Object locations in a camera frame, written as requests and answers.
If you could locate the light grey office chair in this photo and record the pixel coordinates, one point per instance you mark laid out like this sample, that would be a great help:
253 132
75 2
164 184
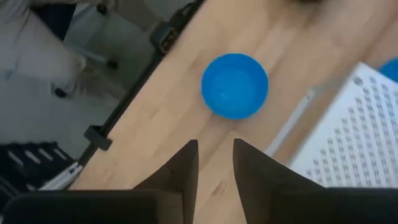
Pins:
37 56

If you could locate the black exterior camera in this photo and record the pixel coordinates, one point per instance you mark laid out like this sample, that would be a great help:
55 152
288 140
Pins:
164 35

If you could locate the silver metal bar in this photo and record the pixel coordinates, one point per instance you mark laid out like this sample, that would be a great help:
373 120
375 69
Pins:
66 174

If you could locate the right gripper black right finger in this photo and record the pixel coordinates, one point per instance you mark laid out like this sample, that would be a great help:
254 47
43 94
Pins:
258 177

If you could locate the black aluminium table frame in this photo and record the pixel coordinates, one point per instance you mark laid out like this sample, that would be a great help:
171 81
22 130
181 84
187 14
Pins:
98 139

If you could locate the black white-striped object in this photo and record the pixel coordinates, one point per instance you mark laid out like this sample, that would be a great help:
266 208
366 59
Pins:
31 161

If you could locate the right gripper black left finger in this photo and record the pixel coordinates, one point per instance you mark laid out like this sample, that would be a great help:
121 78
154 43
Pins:
186 174

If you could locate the white perforated metal platform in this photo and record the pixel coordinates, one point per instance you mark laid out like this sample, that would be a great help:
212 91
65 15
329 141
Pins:
357 140

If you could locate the blue plastic mini bowl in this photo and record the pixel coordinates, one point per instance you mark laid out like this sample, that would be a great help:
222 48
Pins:
390 70
234 86

